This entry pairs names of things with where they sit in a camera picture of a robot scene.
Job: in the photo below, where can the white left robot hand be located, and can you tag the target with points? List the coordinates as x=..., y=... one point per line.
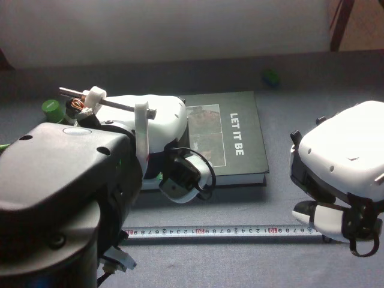
x=165, y=120

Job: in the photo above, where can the white measuring tape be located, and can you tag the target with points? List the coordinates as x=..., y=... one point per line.
x=210, y=231

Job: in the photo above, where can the black Let It Be album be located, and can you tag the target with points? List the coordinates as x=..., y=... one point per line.
x=240, y=120

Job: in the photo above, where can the green cylinder block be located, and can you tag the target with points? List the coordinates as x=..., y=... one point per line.
x=52, y=109

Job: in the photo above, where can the green and blue toy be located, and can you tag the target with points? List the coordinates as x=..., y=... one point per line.
x=271, y=78

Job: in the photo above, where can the grey table cloth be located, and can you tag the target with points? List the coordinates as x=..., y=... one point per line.
x=240, y=264

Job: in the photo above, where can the dark brown wooden stand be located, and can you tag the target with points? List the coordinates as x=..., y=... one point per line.
x=340, y=24

